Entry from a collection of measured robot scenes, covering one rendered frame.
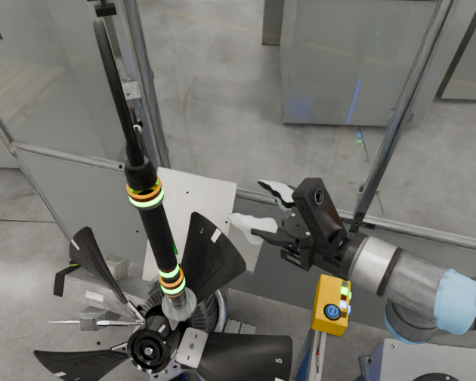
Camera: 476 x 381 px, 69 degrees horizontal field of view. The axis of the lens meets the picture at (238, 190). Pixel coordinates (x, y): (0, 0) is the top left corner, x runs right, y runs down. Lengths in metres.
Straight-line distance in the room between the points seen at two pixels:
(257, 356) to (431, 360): 0.46
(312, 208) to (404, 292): 0.16
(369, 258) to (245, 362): 0.57
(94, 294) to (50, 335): 1.34
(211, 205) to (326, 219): 0.63
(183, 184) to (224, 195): 0.14
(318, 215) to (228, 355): 0.59
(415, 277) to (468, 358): 0.68
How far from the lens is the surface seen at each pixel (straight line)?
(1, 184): 3.52
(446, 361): 1.16
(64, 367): 1.20
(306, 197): 0.47
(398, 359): 1.11
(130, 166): 0.43
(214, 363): 0.99
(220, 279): 0.84
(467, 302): 0.52
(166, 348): 0.96
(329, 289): 1.23
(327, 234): 0.51
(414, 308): 0.53
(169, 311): 0.75
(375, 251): 0.52
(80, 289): 1.23
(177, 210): 1.13
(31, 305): 2.68
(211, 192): 1.08
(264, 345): 1.01
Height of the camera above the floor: 2.14
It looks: 48 degrees down
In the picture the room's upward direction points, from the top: straight up
